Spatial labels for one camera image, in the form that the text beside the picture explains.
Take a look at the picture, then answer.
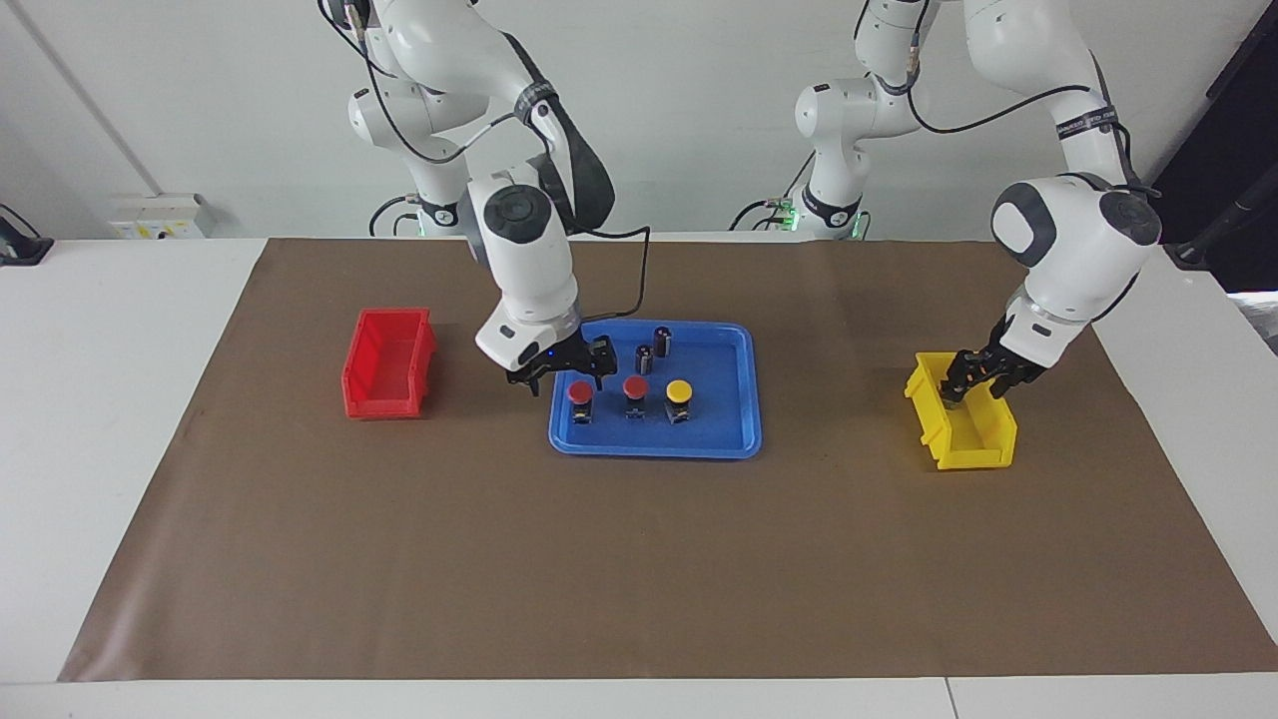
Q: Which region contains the blue plastic tray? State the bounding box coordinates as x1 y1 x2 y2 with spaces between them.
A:
547 318 764 460

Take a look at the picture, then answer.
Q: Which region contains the yellow plastic bin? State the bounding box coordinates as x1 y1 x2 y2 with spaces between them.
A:
904 350 1019 471

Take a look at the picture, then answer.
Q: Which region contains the red plastic bin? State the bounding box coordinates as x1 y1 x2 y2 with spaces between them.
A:
341 307 438 420

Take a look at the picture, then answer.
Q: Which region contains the brown paper mat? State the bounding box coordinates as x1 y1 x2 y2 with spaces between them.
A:
57 237 1278 683

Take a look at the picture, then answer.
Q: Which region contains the grey metallic object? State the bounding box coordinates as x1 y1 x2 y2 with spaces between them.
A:
1226 290 1278 357

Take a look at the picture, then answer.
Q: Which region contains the dark panel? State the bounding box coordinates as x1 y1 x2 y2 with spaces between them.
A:
1138 0 1278 294

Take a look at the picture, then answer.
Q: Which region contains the black desk clamp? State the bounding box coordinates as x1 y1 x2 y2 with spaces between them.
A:
0 204 54 267

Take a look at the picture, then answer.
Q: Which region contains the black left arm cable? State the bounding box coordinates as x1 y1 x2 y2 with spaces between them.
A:
854 0 1164 201

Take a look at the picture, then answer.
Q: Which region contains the white wall outlet box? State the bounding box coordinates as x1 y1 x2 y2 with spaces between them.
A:
108 193 213 241

